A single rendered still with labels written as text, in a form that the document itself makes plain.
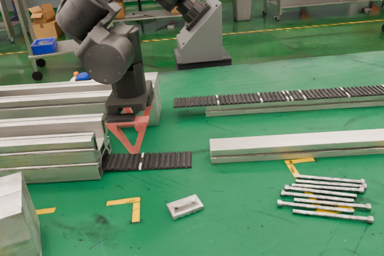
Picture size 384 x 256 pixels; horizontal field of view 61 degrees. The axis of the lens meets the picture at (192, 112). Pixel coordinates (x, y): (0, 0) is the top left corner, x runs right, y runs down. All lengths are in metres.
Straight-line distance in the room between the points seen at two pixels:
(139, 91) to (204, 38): 0.63
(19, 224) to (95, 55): 0.22
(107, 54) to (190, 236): 0.27
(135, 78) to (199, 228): 0.25
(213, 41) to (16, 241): 0.88
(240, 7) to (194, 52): 4.58
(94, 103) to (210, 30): 0.53
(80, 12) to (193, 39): 0.67
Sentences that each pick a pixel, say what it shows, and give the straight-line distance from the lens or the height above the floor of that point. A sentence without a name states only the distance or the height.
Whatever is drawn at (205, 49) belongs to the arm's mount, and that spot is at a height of 0.82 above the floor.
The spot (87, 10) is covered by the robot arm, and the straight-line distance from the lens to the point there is 0.52.
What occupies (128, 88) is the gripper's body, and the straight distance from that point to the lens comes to 0.53.
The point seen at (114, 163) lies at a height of 0.79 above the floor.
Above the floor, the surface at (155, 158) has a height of 0.78.
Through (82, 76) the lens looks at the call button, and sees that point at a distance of 0.92.
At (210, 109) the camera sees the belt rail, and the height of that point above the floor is 0.80.
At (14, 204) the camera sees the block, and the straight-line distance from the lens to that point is 0.46.
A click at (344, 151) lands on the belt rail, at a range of 0.66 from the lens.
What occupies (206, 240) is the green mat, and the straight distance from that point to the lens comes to 0.48.
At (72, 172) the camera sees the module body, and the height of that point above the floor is 0.80.
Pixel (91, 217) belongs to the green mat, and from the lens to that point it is 0.55.
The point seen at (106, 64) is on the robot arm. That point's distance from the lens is 0.45.
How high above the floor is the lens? 1.14
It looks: 26 degrees down
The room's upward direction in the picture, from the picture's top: 4 degrees counter-clockwise
